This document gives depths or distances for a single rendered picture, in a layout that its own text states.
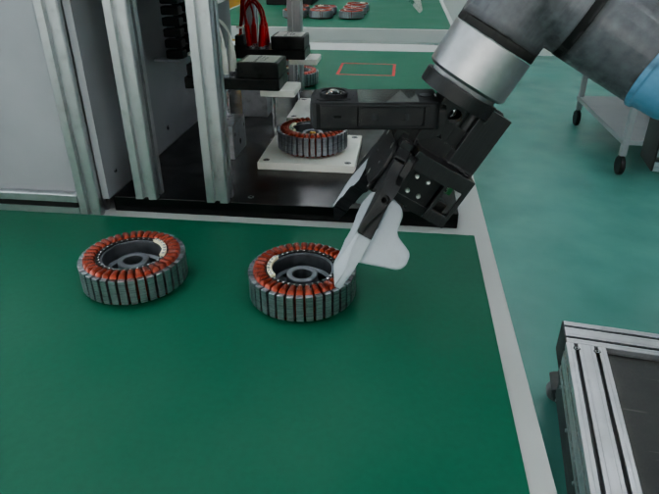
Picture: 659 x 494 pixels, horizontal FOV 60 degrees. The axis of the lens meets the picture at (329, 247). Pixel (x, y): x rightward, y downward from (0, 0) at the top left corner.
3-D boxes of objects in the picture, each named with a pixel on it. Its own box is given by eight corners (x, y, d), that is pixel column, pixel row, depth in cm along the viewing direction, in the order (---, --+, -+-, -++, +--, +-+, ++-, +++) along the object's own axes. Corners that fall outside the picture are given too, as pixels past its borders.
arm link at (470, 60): (466, 24, 45) (448, 11, 52) (432, 75, 47) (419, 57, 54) (541, 73, 47) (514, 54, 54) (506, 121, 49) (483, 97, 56)
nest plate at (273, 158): (362, 142, 100) (362, 134, 99) (354, 173, 87) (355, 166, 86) (277, 138, 102) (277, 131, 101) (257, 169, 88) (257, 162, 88)
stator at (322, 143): (345, 136, 99) (345, 115, 97) (348, 159, 89) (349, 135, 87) (279, 136, 98) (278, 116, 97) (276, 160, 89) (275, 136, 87)
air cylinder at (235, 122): (247, 144, 99) (244, 113, 96) (235, 160, 92) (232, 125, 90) (218, 143, 99) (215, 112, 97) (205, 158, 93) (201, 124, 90)
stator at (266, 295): (353, 268, 66) (354, 239, 65) (357, 325, 57) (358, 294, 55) (256, 267, 66) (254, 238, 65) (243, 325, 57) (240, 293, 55)
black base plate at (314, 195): (436, 103, 131) (437, 92, 130) (457, 228, 76) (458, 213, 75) (235, 96, 136) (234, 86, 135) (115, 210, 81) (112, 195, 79)
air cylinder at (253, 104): (276, 107, 120) (274, 80, 117) (268, 117, 113) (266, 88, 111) (251, 106, 120) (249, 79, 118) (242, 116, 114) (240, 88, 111)
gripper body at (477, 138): (437, 235, 54) (520, 126, 49) (359, 193, 52) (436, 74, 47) (426, 202, 60) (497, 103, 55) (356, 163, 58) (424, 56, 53)
